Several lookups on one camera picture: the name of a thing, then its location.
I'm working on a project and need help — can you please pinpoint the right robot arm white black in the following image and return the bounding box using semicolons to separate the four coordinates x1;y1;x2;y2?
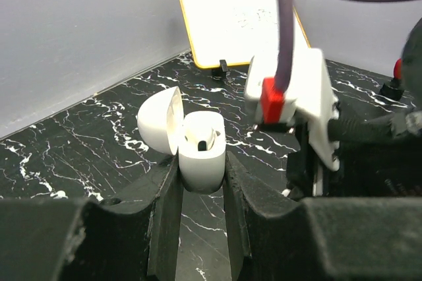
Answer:
283;22;421;201

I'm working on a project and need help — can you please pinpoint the white earbud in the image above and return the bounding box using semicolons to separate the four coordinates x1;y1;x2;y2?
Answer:
185;127;220;152

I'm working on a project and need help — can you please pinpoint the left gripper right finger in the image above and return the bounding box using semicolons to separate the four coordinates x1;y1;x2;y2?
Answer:
224;153;421;280

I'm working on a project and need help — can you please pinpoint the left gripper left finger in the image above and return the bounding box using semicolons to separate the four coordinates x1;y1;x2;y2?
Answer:
1;156;183;280

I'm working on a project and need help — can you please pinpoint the white earbud charging case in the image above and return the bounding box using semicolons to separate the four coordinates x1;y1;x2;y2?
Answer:
136;86;226;195

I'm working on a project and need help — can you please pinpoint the red emergency stop button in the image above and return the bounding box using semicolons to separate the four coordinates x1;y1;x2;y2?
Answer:
393;59;402;80

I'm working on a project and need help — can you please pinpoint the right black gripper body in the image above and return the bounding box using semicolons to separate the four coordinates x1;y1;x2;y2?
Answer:
285;121;421;201

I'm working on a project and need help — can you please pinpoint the whiteboard with wooden frame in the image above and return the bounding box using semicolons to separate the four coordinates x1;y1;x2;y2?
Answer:
179;0;311;69

